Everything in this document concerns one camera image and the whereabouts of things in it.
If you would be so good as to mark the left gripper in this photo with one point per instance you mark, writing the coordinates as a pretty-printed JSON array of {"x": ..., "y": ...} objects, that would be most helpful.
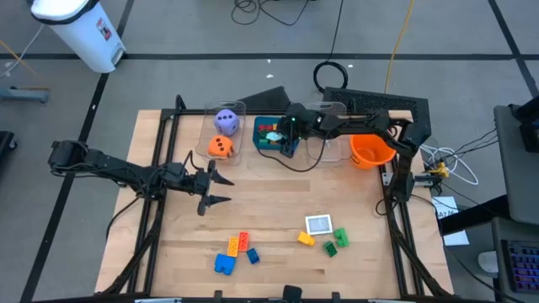
[{"x": 202, "y": 185}]

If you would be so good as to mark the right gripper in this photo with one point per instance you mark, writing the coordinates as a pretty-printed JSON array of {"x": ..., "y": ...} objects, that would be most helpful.
[{"x": 299, "y": 120}]

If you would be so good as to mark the mint brick plate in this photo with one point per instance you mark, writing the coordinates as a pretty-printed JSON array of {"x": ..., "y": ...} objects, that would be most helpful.
[{"x": 274, "y": 136}]

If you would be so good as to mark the red toy block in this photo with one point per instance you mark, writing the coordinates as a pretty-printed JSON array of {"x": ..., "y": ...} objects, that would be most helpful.
[{"x": 264, "y": 127}]

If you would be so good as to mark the green two-stud block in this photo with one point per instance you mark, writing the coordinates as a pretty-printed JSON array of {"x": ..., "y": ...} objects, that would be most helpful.
[{"x": 262, "y": 134}]

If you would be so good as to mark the orange foam dice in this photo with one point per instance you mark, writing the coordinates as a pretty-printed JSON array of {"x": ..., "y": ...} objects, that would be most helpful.
[{"x": 221, "y": 146}]

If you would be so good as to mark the purple foam dice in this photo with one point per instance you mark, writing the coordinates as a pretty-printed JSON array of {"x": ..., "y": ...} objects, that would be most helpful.
[{"x": 226, "y": 122}]

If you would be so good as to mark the blue two-stud block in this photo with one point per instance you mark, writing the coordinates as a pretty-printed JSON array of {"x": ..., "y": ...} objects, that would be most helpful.
[{"x": 224, "y": 264}]

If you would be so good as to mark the dark blue brick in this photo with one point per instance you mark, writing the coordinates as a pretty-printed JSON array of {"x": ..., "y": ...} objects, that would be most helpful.
[{"x": 252, "y": 256}]

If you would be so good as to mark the yellow single-stud block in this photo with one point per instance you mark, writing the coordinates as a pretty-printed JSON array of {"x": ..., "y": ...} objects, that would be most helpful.
[{"x": 306, "y": 238}]

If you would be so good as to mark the grey-backed playing card deck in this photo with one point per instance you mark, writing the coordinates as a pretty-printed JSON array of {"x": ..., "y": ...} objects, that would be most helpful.
[{"x": 318, "y": 224}]

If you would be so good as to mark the green studded toy block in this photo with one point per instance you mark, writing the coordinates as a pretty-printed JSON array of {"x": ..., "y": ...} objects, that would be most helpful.
[{"x": 341, "y": 237}]

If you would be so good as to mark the dark green brick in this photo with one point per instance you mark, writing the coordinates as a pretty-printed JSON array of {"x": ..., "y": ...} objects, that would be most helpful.
[{"x": 330, "y": 249}]

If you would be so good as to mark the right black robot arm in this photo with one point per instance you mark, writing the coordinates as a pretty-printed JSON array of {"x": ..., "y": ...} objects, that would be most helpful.
[{"x": 366, "y": 122}]

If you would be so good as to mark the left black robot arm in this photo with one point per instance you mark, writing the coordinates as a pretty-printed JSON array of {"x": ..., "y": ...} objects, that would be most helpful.
[{"x": 118, "y": 168}]

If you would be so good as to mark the black flat panel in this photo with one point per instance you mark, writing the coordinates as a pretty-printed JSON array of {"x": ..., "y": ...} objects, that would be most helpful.
[{"x": 269, "y": 100}]

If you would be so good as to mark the clear plastic container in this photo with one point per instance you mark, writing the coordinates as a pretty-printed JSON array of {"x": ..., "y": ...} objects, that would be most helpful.
[
  {"x": 332, "y": 151},
  {"x": 206, "y": 126}
]

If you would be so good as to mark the teal plastic bin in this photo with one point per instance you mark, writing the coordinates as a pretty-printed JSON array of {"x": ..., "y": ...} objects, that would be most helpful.
[{"x": 259, "y": 146}]

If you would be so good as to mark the orange pumpkin bucket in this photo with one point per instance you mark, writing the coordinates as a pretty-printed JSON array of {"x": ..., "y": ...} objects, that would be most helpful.
[{"x": 370, "y": 149}]

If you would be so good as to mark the dark table clamp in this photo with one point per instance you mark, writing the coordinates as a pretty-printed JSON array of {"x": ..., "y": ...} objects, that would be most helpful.
[
  {"x": 217, "y": 296},
  {"x": 335, "y": 296}
]

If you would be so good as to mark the black handheld controller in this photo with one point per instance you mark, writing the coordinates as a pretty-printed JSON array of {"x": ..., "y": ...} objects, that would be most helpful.
[{"x": 292, "y": 293}]

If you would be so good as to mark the white paper sheet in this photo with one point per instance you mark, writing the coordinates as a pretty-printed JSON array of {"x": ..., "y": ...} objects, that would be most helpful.
[
  {"x": 445, "y": 206},
  {"x": 457, "y": 237}
]

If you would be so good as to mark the white trash bin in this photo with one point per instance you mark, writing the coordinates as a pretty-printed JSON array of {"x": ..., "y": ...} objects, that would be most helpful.
[{"x": 80, "y": 33}]

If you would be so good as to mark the black floor object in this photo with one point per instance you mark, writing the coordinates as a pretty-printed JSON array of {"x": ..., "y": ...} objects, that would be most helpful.
[{"x": 6, "y": 143}]

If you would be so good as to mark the grey floor stand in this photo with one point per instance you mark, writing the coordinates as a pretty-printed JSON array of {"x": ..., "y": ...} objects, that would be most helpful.
[{"x": 23, "y": 93}]

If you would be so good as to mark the black desk device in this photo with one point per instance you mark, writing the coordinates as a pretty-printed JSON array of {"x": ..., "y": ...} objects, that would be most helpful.
[{"x": 528, "y": 122}]

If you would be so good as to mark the white computer mouse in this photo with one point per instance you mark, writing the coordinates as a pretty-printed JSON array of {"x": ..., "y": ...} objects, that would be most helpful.
[{"x": 488, "y": 261}]

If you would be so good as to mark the dark grey desk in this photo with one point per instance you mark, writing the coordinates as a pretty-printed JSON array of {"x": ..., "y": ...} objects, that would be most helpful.
[{"x": 513, "y": 231}]

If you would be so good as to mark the computer keyboard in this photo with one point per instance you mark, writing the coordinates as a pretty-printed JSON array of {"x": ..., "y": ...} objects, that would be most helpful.
[{"x": 524, "y": 265}]

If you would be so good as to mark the black table frame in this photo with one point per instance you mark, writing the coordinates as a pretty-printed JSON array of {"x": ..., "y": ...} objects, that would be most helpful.
[{"x": 189, "y": 112}]

